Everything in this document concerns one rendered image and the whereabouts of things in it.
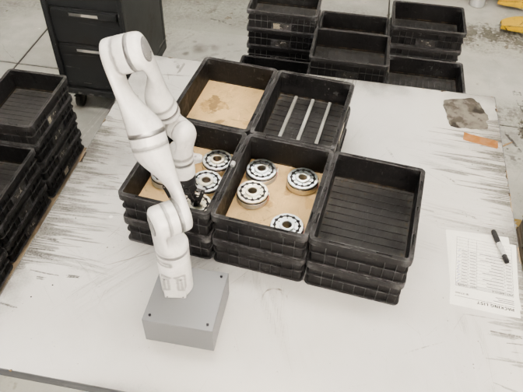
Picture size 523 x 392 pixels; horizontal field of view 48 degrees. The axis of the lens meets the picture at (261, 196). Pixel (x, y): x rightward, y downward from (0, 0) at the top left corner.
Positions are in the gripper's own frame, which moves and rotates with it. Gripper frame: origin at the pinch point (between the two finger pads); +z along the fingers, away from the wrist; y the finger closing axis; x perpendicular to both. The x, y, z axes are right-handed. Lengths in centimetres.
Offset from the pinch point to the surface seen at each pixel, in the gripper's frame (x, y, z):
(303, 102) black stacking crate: 64, 30, 2
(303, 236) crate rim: -12.8, 38.5, -7.8
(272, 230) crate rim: -12.1, 29.3, -7.7
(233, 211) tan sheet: 2.1, 14.8, 2.3
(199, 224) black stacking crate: -8.8, 6.7, -1.8
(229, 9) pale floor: 279, -47, 86
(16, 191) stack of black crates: 33, -86, 44
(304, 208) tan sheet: 7.9, 37.2, 2.2
